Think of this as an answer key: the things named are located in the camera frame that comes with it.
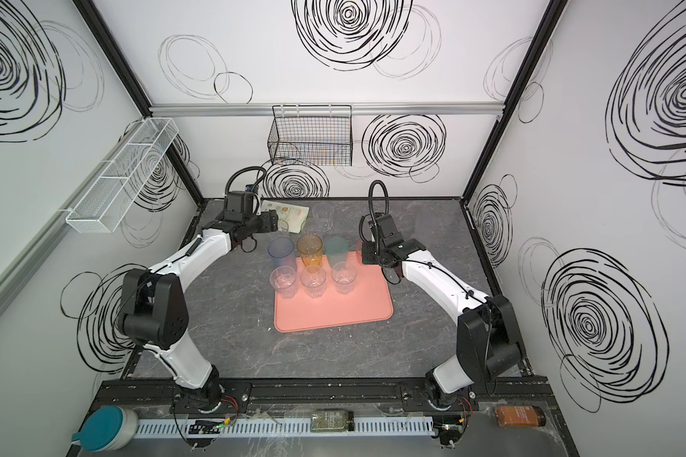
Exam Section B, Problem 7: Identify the pink plastic tray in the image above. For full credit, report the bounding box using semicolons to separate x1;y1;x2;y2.
274;251;394;332

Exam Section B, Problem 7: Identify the clear ribbed plastic cup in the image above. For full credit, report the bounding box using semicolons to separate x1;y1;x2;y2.
312;202;335;232
270;266;298;299

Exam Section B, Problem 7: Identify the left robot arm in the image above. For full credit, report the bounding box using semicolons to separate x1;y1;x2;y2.
115;192;279;399

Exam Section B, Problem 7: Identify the white green sugar pouch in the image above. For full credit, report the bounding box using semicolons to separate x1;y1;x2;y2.
262;200;310;233

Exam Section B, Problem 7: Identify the white slotted cable duct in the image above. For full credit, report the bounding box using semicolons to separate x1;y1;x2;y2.
135;416;436;441

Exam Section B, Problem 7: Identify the amber yellow plastic cup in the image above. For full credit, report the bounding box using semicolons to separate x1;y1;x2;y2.
297;233;323;267

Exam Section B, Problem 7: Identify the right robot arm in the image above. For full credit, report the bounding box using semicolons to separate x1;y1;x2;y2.
358;213;527;411

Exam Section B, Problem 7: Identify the teal green plastic cup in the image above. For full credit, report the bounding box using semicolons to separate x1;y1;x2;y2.
324;236;350;268

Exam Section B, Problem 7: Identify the black wire basket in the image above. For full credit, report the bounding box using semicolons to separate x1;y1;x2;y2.
267;104;354;167

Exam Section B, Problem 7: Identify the clear ribbed plastic cup back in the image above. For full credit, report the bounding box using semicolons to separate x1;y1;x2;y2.
312;202;335;232

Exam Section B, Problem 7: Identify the teal lidded container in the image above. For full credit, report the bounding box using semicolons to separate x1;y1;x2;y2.
72;406;139;452

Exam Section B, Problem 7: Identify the green herb jar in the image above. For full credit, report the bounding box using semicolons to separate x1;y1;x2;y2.
311;409;356;433

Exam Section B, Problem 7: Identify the pink translucent plastic cup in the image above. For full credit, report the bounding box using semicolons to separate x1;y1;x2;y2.
354;239;363;265

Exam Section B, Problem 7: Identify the clear short glass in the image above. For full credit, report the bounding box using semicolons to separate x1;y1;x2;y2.
331;262;357;294
300;265;327;299

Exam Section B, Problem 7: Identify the blue textured plastic cup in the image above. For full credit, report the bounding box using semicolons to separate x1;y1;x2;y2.
268;237;297;270

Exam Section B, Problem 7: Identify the white mesh wall shelf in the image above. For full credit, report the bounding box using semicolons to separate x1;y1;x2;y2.
65;117;178;234

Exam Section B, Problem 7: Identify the clear ribbed plastic cup front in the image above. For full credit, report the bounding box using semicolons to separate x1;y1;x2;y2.
270;266;298;299

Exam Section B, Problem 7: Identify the black mounting rail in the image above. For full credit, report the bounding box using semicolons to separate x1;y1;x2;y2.
90;376;554;412

